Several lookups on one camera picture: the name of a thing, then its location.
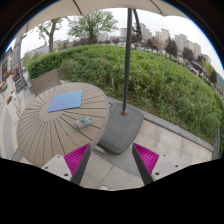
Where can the beige umbrella canopy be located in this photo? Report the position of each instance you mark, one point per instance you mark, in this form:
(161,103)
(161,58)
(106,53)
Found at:
(63,8)

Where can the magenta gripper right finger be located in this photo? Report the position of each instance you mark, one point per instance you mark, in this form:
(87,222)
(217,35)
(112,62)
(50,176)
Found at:
(151,165)

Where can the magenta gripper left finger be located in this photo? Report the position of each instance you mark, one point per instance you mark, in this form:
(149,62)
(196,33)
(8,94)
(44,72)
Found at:
(70,167)

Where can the black umbrella pole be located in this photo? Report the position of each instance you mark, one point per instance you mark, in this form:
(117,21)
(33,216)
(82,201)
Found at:
(127,60)

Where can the round wooden slat table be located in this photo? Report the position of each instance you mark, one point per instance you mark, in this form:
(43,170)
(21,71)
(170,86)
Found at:
(41,135)

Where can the dark grey umbrella base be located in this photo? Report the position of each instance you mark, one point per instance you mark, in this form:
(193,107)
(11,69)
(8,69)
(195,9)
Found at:
(121,129)

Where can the green hedge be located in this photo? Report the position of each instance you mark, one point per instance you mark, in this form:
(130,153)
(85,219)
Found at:
(156,84)

